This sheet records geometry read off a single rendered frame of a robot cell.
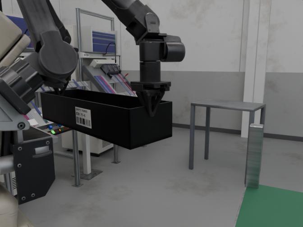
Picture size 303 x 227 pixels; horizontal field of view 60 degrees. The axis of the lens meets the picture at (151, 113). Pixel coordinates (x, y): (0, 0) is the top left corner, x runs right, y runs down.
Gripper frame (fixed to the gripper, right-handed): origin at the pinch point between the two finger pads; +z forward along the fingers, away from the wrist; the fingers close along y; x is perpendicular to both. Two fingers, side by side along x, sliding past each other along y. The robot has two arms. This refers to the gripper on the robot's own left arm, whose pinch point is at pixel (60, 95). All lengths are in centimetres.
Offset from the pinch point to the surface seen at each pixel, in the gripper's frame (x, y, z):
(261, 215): 4, -91, 14
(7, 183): 0, 98, 76
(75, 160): -69, 122, 84
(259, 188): -7, -86, 14
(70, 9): -257, 464, -125
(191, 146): -187, 67, 84
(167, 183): -140, 62, 113
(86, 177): -86, 133, 112
